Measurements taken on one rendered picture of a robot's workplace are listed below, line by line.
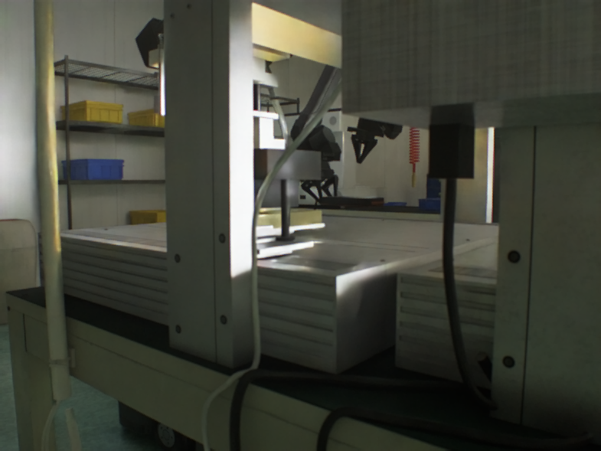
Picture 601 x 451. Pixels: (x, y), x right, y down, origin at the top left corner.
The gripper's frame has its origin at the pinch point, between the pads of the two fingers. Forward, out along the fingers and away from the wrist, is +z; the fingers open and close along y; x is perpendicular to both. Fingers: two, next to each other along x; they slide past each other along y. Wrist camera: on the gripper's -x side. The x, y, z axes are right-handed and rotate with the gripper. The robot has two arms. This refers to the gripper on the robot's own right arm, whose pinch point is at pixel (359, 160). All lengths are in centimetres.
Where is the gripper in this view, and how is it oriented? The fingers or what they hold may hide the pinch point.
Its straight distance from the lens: 152.1
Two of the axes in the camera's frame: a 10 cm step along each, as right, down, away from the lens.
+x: -7.1, -3.2, 6.3
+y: 6.8, -0.6, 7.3
